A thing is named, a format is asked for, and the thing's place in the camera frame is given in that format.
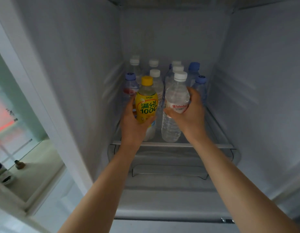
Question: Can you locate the person's right hand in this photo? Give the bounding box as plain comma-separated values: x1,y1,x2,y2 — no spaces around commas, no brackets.
163,86,207,143

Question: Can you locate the person's left hand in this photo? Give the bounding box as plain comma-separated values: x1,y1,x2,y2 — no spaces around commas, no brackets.
120,95,156,151

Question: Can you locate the yellow drink bottle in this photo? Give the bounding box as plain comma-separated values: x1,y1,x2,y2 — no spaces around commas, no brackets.
135,76,159,141

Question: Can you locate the plain blue cap water bottle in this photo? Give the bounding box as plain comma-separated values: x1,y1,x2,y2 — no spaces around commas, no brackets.
186,61,201,86

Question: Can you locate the white label water bottle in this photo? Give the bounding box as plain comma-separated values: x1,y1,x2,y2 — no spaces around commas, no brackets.
149,69,165,105

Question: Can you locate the white refrigerator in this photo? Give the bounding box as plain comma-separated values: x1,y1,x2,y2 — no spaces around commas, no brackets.
0,0,300,233

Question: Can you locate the person's left forearm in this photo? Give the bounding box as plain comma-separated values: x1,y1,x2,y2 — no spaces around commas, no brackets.
57,143,142,233

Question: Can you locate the person's right forearm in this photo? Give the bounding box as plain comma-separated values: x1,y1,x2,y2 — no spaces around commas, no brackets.
190,134,300,233

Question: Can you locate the glass refrigerator shelf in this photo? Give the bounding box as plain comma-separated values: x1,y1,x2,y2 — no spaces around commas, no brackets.
111,106,237,150

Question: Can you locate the white sliding glass door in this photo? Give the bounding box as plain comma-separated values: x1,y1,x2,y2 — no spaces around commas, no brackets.
0,46,68,233

